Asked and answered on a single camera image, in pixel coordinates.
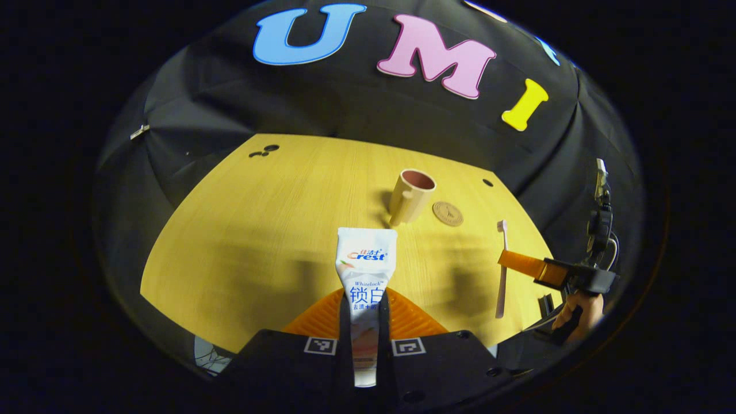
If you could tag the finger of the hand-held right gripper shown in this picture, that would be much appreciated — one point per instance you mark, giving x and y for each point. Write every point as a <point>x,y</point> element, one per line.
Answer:
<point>526,264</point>
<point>545,306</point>

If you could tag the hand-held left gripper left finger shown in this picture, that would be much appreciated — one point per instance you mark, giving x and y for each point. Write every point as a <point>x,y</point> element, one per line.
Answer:
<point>287,368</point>

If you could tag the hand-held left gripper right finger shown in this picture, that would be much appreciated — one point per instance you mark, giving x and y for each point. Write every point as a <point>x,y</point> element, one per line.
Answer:
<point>443,368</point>

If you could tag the pink toothbrush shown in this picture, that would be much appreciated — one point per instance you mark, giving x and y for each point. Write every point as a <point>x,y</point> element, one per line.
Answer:
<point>502,293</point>

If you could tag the round brown coaster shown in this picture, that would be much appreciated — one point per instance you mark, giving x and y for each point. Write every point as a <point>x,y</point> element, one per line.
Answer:
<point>448,213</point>

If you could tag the white toothpaste tube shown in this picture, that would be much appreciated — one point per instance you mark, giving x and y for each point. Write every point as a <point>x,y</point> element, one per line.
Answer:
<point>366,259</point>

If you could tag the beige pink cup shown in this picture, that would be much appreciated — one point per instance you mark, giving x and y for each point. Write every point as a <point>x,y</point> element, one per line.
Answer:
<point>407,204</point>

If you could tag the wooden desktop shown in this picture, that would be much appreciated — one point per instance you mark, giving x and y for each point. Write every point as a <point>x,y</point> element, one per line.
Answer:
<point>276,230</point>

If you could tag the black backdrop cloth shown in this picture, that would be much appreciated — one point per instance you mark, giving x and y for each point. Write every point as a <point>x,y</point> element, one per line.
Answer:
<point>345,98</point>

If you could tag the silver metal clip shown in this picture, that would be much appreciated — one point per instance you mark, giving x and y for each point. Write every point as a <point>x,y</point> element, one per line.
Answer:
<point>140,131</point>

